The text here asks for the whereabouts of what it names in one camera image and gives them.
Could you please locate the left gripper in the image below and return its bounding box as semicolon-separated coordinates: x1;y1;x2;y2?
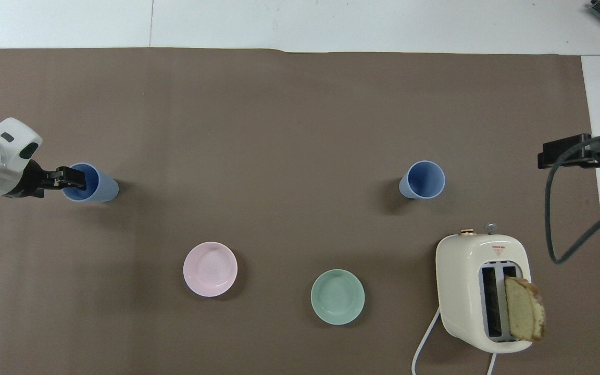
4;159;47;199

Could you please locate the blue cup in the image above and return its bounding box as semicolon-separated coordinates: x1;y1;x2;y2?
398;160;446;200
61;162;120;203

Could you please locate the bread slice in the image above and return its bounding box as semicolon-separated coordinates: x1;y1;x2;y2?
504;276;546;343

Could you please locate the pink plate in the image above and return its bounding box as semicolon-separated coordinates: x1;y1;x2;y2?
183;242;239;298

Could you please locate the cream toaster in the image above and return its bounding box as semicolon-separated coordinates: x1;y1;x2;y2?
435;222;533;355

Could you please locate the green plate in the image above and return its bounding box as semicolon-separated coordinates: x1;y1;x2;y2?
310;269;366;327

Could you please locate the black cable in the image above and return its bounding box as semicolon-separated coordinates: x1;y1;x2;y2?
544;133;600;265

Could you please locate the white power cord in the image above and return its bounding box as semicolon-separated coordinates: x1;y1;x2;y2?
411;306;498;375

